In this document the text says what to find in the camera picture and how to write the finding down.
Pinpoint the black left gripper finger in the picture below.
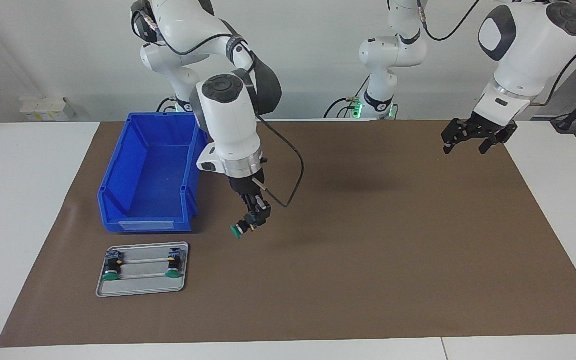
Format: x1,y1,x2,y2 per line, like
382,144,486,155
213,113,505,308
478,124,519,155
443,118,469,154

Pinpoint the green push button switch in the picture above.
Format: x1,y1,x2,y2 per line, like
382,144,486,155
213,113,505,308
103,251,125,282
230,212,264,240
164,247,185,279

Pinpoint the brown table mat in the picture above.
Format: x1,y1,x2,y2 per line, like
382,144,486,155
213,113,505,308
0,119,576,348

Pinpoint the blue plastic storage bin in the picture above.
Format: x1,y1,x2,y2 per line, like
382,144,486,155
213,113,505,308
97,112,209,234

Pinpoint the silver metal tray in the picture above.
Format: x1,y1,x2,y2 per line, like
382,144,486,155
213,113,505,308
95,241,190,299

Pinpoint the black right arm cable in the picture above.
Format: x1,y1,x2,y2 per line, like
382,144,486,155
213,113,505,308
135,0,305,208

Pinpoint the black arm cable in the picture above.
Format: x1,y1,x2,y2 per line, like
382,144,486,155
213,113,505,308
135,0,305,208
415,0,576,107

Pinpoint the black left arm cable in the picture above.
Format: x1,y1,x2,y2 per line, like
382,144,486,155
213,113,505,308
415,0,576,107

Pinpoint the white wall box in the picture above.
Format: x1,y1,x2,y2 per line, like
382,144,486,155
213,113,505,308
19,96,76,122

